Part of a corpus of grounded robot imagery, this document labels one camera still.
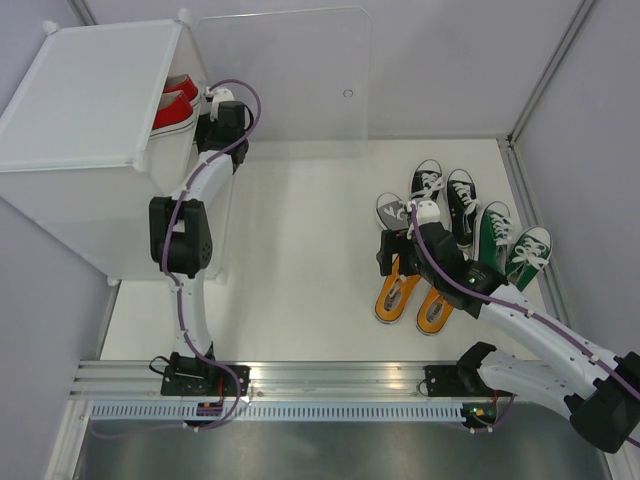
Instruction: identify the white slotted cable duct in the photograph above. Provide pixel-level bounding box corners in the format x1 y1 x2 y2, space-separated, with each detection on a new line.
90 400 466 423

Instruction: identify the green sneaker right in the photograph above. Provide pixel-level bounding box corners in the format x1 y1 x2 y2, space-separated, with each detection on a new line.
505 226 552 292

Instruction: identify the green sneaker left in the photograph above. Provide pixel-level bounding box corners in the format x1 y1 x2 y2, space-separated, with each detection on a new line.
474 201 514 274

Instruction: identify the aluminium corner frame right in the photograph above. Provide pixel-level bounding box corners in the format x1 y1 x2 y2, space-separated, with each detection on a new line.
498 1 600 333

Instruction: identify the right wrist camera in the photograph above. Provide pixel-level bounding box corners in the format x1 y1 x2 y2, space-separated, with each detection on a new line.
405 199 441 226

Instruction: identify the aluminium corner frame left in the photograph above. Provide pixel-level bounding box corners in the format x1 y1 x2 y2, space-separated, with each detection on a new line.
66 0 101 26

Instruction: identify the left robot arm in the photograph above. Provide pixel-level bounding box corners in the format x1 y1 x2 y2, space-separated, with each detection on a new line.
148 100 254 400

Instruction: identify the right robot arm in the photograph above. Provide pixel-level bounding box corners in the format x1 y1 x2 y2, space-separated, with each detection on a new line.
376 222 639 453

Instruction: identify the black sneaker back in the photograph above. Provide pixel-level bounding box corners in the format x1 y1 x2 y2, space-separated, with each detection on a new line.
446 169 479 248

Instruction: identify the aluminium corner frame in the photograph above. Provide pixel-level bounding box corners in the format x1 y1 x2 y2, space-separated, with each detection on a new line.
66 0 101 26
498 1 600 333

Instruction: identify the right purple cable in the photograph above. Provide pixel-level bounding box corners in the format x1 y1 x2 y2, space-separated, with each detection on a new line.
407 207 640 436

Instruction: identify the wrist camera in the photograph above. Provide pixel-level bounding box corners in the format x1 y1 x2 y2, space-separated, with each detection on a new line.
201 86 235 121
405 199 441 226

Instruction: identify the white plastic shoe cabinet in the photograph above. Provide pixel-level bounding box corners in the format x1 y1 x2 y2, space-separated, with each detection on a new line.
1 20 207 280

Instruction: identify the black sneaker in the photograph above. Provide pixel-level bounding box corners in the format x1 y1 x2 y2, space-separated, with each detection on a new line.
446 169 479 248
409 159 444 202

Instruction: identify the orange sneaker left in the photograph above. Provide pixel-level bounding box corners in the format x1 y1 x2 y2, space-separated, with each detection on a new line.
374 258 421 325

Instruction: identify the aluminium mounting rail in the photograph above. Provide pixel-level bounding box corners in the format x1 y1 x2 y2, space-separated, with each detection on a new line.
70 361 508 402

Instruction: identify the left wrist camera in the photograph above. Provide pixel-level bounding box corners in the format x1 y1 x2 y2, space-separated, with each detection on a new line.
201 86 235 121

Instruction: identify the black sneaker front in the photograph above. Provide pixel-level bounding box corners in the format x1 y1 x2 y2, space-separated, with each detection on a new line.
409 159 444 202

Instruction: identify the orange sneaker right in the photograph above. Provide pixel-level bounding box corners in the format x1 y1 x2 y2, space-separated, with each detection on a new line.
416 287 454 336

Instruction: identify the transparent cabinet door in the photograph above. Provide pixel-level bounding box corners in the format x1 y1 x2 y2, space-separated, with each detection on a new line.
194 6 372 161

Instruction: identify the red sneaker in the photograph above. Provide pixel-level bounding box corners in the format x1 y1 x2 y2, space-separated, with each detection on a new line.
163 74 201 107
150 90 195 138

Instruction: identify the green sneaker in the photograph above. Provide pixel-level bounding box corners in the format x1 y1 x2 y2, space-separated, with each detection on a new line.
474 201 514 274
505 226 552 292

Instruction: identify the orange sneaker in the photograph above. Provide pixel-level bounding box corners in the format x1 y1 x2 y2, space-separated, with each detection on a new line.
374 258 421 325
416 287 454 336

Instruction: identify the grey sneaker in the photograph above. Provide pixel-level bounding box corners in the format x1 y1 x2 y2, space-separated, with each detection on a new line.
375 192 409 230

